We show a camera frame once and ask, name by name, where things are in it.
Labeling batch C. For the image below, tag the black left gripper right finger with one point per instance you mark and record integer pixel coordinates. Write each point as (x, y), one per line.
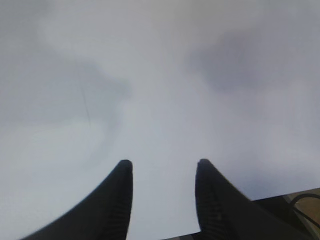
(224, 213)

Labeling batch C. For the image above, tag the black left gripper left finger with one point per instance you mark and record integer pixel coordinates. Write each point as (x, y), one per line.
(103, 215)

